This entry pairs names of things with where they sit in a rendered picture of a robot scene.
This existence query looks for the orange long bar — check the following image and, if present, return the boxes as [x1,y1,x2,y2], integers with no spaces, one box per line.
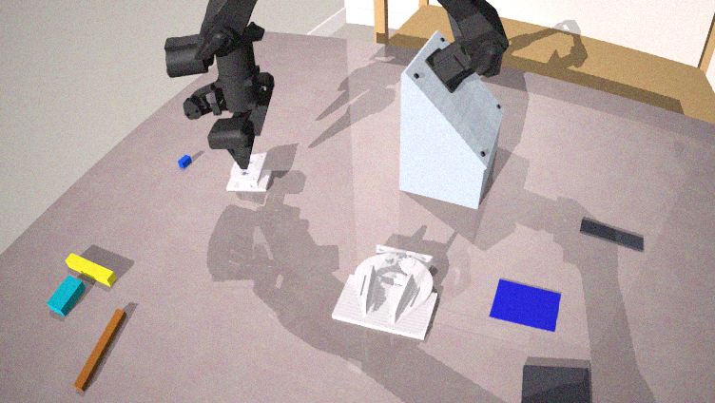
[74,309,126,392]

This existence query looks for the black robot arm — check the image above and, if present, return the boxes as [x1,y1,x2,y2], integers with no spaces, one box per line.
[164,0,510,120]

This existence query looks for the cyan rectangular block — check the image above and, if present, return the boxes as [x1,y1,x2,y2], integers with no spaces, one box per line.
[47,275,86,317]

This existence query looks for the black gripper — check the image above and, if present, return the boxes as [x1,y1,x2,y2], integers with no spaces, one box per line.
[207,64,275,170]

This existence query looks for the small blue block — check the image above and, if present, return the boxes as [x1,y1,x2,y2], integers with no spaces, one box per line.
[178,155,192,169]

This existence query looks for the blue rectangular plate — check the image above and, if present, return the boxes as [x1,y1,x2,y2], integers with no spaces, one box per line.
[489,279,561,332]

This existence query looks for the yellow rectangular block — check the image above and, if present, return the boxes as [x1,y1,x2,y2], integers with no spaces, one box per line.
[66,253,116,287]

